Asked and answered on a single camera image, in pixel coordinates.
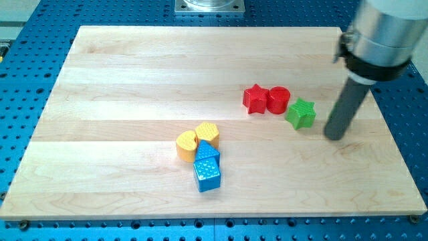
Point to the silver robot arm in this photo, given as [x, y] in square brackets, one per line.
[379, 42]

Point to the blue triangle block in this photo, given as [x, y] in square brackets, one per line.
[207, 151]

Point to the yellow heart block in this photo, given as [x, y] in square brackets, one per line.
[186, 146]

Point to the yellow hexagon block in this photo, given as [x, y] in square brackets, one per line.
[208, 132]

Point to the blue cube block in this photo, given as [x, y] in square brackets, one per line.
[207, 174]

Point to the red cylinder block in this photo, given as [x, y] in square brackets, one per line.
[277, 99]

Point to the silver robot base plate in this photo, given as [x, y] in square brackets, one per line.
[187, 7]

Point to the wooden board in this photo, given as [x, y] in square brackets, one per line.
[104, 147]

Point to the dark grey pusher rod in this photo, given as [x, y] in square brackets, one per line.
[345, 108]

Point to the red star block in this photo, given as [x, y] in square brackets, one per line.
[255, 99]

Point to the green star block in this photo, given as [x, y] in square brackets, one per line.
[301, 114]

